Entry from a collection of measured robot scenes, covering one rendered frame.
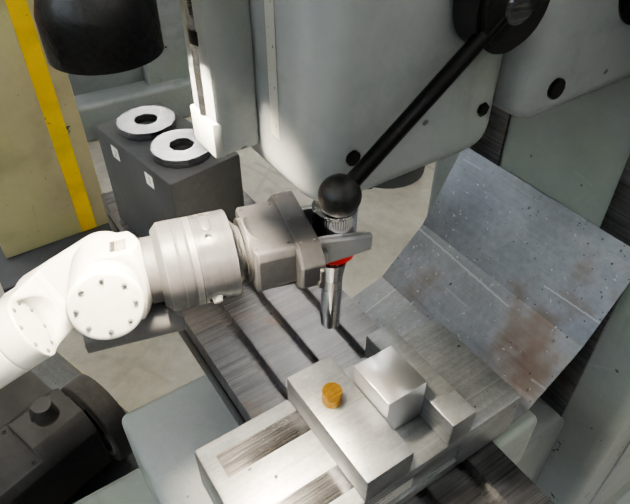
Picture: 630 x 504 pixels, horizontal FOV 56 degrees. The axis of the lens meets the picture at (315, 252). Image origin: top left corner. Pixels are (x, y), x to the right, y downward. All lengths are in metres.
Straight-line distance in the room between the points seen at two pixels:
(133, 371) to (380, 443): 1.52
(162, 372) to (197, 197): 1.24
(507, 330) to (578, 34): 0.50
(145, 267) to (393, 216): 2.11
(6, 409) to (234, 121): 1.01
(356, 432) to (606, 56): 0.42
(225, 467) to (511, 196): 0.55
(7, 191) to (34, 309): 1.84
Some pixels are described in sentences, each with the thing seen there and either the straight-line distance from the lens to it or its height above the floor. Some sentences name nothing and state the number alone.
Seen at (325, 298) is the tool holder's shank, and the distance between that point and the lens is 0.68.
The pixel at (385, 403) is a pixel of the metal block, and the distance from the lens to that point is 0.63.
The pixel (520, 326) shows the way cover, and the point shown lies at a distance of 0.91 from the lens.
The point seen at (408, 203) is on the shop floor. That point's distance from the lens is 2.69.
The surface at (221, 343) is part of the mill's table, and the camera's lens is 0.86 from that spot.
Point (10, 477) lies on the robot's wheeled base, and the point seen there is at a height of 0.59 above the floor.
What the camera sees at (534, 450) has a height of 0.71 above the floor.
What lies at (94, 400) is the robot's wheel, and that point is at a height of 0.59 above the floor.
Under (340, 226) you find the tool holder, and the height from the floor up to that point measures 1.22.
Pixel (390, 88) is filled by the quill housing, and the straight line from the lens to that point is 0.43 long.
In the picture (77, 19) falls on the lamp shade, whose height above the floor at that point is 1.47.
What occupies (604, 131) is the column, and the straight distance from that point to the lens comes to 0.82.
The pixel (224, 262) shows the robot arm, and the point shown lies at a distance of 0.55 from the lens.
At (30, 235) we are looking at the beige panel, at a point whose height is 0.10.
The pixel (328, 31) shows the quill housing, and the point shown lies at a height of 1.45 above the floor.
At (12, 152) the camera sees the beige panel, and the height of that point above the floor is 0.46.
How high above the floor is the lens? 1.59
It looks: 41 degrees down
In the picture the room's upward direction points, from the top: straight up
